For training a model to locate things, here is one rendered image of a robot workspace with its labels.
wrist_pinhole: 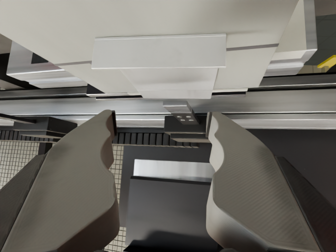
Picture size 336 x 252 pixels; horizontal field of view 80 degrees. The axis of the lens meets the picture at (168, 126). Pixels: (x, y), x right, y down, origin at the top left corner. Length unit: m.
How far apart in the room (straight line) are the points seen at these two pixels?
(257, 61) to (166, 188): 0.15
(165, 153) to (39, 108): 0.44
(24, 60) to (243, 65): 0.30
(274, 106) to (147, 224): 0.36
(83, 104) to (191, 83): 0.45
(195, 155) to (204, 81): 0.56
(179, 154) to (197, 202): 0.53
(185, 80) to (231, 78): 0.04
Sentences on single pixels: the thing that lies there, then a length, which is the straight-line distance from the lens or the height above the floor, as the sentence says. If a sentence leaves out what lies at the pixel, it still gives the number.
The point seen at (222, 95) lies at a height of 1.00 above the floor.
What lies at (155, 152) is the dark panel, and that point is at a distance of 0.78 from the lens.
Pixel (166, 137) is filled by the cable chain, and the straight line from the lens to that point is 0.63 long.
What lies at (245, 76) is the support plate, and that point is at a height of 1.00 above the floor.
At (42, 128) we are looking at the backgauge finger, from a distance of 0.62.
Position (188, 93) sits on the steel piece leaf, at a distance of 0.24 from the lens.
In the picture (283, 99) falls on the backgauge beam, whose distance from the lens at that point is 0.50.
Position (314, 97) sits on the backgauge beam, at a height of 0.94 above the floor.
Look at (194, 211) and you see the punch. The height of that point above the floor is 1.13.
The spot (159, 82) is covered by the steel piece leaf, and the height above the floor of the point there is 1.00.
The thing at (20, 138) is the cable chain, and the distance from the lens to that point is 0.97.
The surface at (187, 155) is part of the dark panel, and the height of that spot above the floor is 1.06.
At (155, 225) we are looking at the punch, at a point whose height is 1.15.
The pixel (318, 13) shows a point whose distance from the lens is 0.37.
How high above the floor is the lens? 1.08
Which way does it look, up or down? 9 degrees down
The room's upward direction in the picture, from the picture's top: 177 degrees counter-clockwise
